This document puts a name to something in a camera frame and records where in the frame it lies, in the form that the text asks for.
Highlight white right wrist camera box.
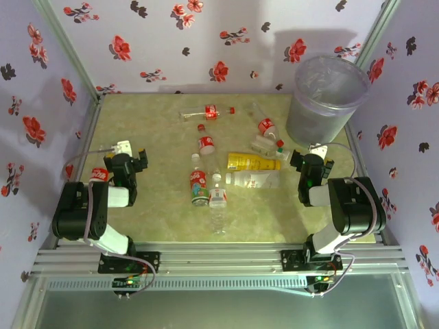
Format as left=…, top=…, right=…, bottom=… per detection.
left=307, top=143, right=329, bottom=159

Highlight left base cable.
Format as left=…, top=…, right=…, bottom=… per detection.
left=118, top=256, right=157, bottom=298

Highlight white plastic bottle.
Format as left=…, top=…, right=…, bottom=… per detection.
left=225, top=171, right=281, bottom=190

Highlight red soda can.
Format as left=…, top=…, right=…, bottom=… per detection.
left=89, top=167, right=111, bottom=183

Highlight right circuit board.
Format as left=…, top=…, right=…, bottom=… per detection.
left=307, top=273, right=335, bottom=286

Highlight grey metal panel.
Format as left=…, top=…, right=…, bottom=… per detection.
left=15, top=289, right=421, bottom=329

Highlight clear bottle red label red cap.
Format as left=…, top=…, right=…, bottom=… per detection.
left=252, top=101, right=285, bottom=147
left=178, top=105, right=236, bottom=122
left=196, top=123, right=220, bottom=175

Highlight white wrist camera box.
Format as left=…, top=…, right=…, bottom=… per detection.
left=111, top=139, right=133, bottom=156
left=307, top=143, right=329, bottom=159

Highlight left circuit board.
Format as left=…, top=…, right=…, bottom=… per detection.
left=112, top=276, right=145, bottom=289

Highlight crushed clear bottle green cap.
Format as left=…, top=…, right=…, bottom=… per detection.
left=250, top=135, right=292, bottom=161

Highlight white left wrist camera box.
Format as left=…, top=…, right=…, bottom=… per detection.
left=111, top=139, right=133, bottom=156

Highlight circuit board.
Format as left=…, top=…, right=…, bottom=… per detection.
left=112, top=276, right=145, bottom=289
left=307, top=273, right=335, bottom=286

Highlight bottle green red label white cap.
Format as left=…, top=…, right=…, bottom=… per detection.
left=189, top=153, right=210, bottom=208

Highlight right base cable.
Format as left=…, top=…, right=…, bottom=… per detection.
left=310, top=252, right=356, bottom=297

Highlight aluminium cross rails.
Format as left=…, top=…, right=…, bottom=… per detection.
left=30, top=241, right=411, bottom=277

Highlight yellow plastic bottle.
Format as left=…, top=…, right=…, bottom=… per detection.
left=227, top=152, right=282, bottom=171

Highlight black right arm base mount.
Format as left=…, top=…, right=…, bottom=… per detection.
left=280, top=249, right=344, bottom=272

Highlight translucent plastic bin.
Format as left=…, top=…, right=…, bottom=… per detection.
left=286, top=54, right=372, bottom=145

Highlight clear water bottle white cap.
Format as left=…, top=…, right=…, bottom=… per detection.
left=208, top=173, right=228, bottom=236

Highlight aluminium frame post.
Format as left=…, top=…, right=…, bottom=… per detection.
left=32, top=0, right=104, bottom=102
left=353, top=0, right=402, bottom=68

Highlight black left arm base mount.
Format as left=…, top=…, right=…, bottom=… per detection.
left=98, top=251, right=161, bottom=274

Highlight slotted grey cable duct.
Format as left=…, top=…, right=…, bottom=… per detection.
left=46, top=278, right=309, bottom=291

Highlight base cable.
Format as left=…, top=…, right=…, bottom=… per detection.
left=118, top=256, right=157, bottom=298
left=310, top=252, right=356, bottom=297

